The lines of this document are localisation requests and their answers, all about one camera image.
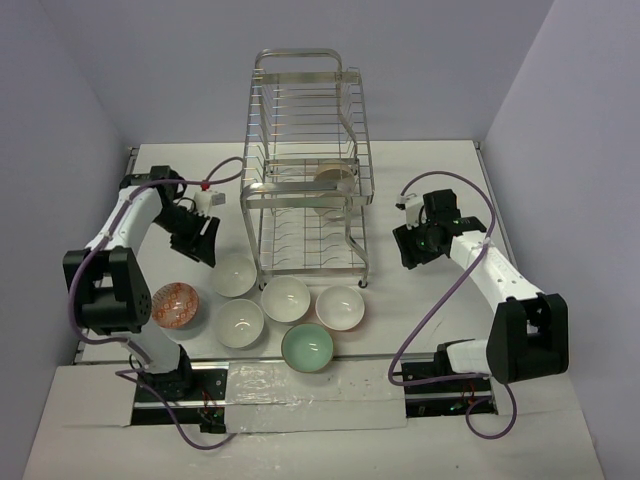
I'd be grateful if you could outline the white bowl beige outside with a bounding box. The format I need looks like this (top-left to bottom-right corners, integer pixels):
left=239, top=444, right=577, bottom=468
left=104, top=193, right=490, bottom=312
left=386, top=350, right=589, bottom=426
left=314, top=159, right=355, bottom=184

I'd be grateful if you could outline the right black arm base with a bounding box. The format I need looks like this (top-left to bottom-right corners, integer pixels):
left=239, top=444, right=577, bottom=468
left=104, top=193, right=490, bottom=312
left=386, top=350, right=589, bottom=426
left=393, top=345, right=497, bottom=418

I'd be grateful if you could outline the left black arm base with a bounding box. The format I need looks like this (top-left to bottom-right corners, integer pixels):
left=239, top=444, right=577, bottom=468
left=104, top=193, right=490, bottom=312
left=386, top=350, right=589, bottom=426
left=130, top=366, right=229, bottom=434

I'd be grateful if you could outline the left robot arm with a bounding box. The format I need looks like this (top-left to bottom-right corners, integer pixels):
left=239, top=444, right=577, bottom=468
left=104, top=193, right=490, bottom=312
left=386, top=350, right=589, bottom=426
left=62, top=166, right=220, bottom=401

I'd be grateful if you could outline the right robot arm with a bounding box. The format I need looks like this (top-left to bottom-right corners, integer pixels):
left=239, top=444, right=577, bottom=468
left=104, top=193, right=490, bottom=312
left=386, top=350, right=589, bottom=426
left=393, top=189, right=569, bottom=391

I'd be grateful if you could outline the steel two-tier dish rack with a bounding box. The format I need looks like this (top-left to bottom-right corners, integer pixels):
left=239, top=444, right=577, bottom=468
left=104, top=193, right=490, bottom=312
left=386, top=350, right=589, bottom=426
left=240, top=48, right=375, bottom=288

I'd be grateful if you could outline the red patterned bowl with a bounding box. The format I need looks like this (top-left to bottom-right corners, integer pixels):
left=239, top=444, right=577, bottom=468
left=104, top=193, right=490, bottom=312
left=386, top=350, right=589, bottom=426
left=151, top=282, right=200, bottom=329

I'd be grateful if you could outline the white bowl pink rim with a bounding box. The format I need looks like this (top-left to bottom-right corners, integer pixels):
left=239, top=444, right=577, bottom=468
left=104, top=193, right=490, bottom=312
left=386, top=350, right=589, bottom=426
left=315, top=285, right=365, bottom=331

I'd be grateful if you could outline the pale green bowl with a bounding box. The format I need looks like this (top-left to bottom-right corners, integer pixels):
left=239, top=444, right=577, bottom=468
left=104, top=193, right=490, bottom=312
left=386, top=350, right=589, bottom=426
left=281, top=324, right=334, bottom=373

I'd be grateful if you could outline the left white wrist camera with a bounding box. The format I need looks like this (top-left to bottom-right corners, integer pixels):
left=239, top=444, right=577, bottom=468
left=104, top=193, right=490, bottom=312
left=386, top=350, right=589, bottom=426
left=192, top=186, right=226, bottom=216

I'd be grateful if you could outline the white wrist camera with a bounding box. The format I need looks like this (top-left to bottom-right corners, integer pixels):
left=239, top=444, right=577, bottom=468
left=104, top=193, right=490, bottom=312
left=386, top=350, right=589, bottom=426
left=396, top=193, right=424, bottom=230
left=192, top=186, right=226, bottom=216

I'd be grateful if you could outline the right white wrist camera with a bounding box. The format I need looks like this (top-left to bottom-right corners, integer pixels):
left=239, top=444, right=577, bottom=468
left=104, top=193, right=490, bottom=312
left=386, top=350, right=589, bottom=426
left=396, top=193, right=424, bottom=230

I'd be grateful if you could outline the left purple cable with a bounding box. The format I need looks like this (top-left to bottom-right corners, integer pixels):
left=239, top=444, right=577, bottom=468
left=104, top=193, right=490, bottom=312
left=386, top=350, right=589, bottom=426
left=66, top=157, right=246, bottom=451

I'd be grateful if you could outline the aluminium table edge rail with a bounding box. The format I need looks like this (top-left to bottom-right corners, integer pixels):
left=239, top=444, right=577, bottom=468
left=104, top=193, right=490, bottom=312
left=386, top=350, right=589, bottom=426
left=63, top=148, right=143, bottom=354

